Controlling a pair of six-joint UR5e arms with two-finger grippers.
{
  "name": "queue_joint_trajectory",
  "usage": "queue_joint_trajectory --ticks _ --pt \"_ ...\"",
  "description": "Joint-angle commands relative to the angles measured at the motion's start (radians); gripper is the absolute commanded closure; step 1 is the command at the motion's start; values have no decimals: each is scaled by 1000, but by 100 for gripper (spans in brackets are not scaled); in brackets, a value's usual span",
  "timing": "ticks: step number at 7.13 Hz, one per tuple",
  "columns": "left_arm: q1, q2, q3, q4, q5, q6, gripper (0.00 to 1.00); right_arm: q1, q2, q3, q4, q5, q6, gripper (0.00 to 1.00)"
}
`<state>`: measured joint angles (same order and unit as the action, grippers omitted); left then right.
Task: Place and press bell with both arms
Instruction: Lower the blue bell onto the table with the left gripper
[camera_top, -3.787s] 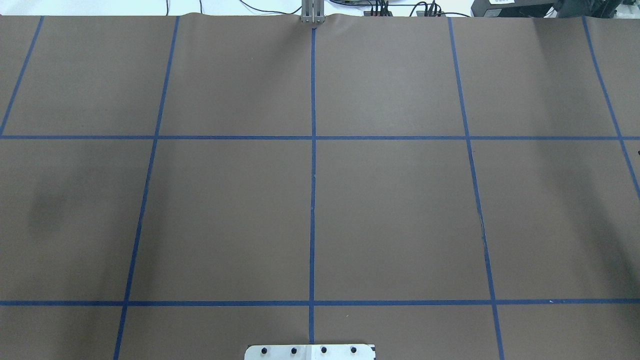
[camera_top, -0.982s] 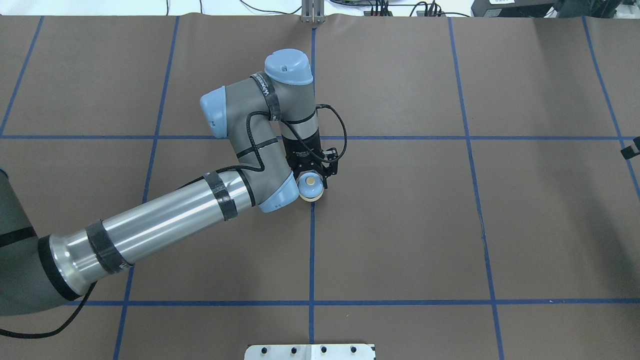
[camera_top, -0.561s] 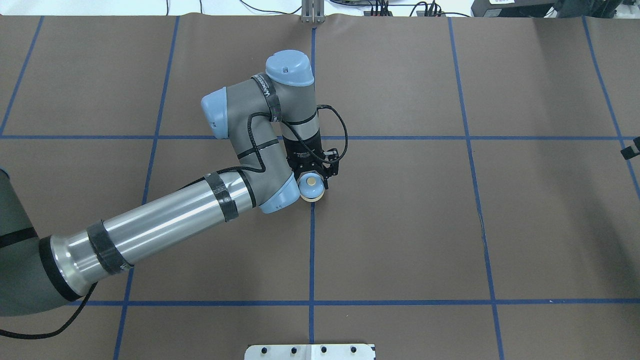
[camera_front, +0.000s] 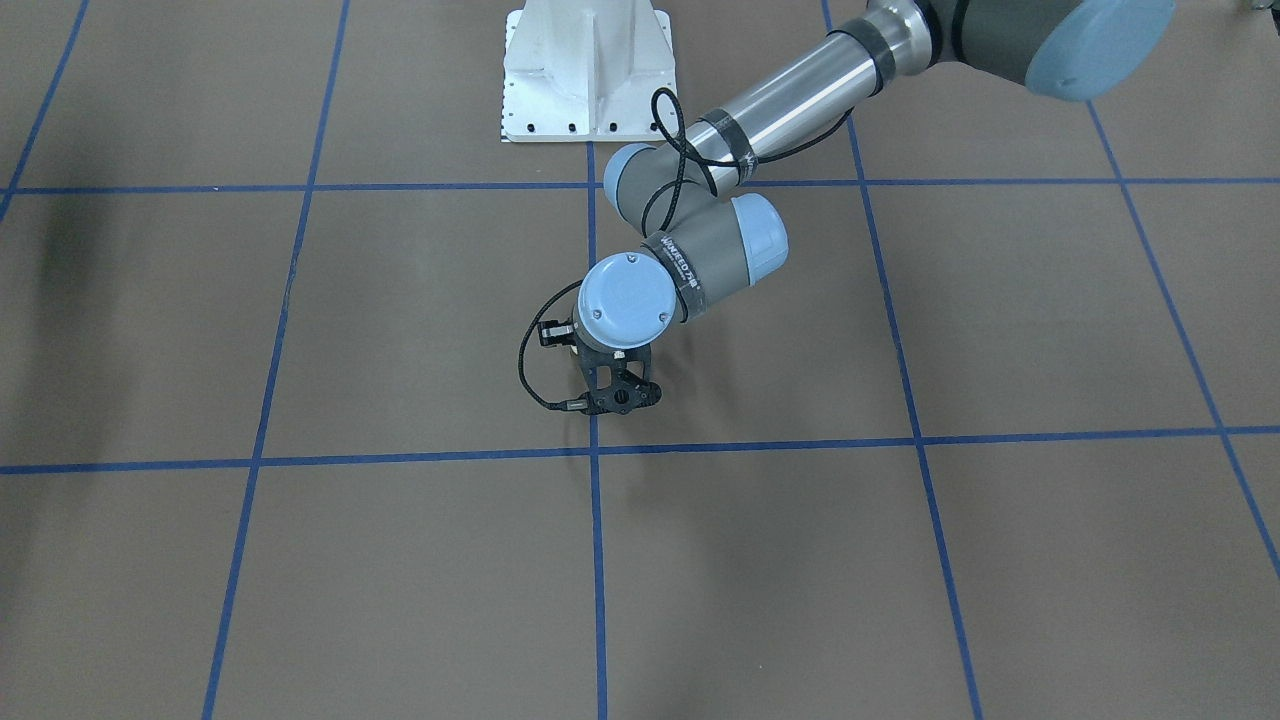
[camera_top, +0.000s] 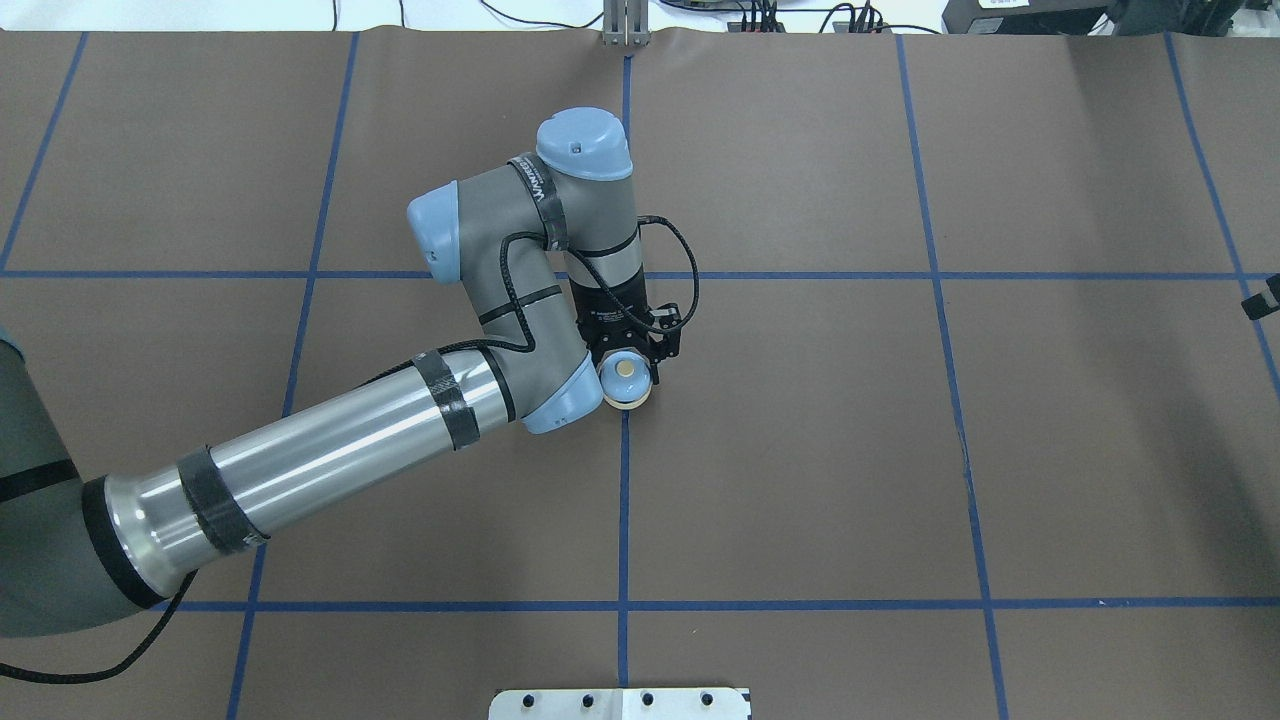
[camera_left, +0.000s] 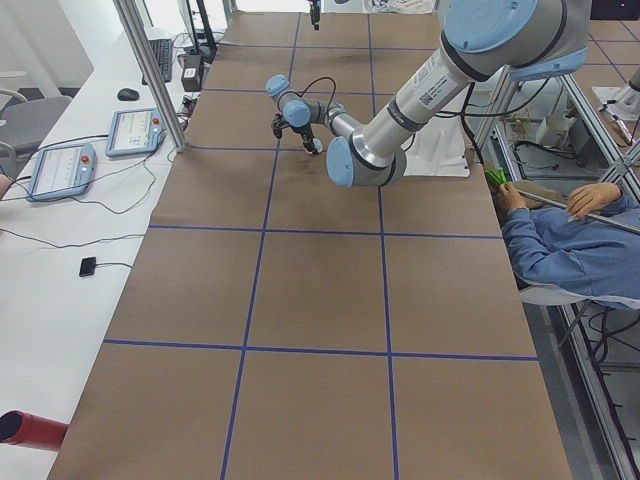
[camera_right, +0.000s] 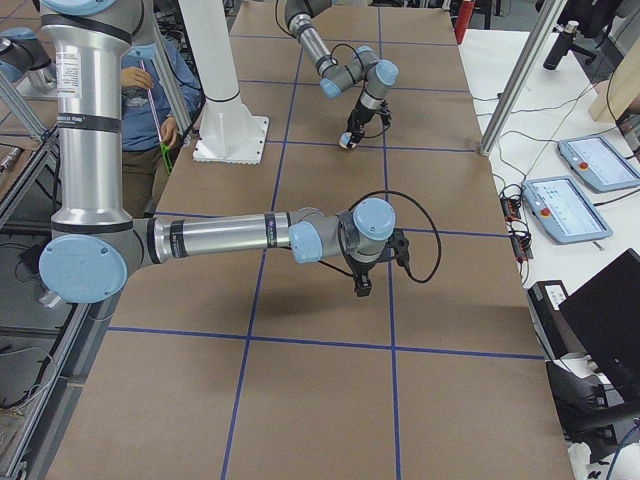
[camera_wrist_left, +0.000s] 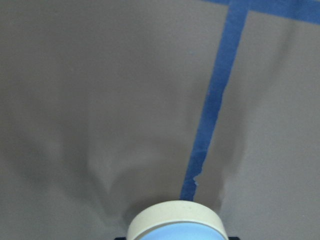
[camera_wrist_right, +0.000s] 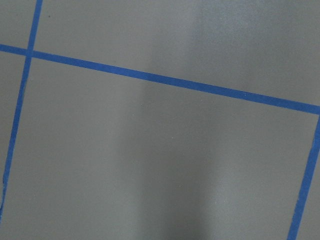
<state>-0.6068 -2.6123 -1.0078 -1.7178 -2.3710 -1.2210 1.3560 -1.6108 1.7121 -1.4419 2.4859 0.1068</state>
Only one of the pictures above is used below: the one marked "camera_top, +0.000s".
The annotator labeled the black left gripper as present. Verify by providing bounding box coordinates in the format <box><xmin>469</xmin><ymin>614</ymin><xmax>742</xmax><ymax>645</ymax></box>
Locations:
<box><xmin>570</xmin><ymin>275</ymin><xmax>666</xmax><ymax>387</ymax></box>

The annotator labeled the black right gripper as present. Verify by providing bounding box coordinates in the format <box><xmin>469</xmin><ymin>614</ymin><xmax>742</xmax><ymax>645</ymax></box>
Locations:
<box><xmin>1242</xmin><ymin>274</ymin><xmax>1280</xmax><ymax>322</ymax></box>

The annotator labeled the light blue call bell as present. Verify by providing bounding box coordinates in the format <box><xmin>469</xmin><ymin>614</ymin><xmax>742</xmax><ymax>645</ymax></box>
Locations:
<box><xmin>598</xmin><ymin>348</ymin><xmax>654</xmax><ymax>411</ymax></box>

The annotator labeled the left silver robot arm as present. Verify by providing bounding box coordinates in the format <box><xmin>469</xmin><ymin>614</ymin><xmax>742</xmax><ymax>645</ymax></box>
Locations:
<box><xmin>1</xmin><ymin>108</ymin><xmax>644</xmax><ymax>638</ymax></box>

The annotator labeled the brown paper table mat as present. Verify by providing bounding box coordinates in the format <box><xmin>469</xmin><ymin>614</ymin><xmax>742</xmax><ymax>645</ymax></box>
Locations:
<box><xmin>3</xmin><ymin>28</ymin><xmax>1277</xmax><ymax>719</ymax></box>

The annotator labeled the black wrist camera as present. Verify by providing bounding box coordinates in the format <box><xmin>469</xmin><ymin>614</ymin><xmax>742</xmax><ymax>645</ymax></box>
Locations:
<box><xmin>650</xmin><ymin>302</ymin><xmax>684</xmax><ymax>365</ymax></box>

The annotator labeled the aluminium frame post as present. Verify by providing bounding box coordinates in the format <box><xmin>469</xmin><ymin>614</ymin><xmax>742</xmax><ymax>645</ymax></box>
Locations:
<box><xmin>600</xmin><ymin>0</ymin><xmax>652</xmax><ymax>47</ymax></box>

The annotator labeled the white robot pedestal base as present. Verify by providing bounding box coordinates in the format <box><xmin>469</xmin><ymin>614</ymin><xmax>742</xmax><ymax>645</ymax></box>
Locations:
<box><xmin>488</xmin><ymin>687</ymin><xmax>753</xmax><ymax>719</ymax></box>

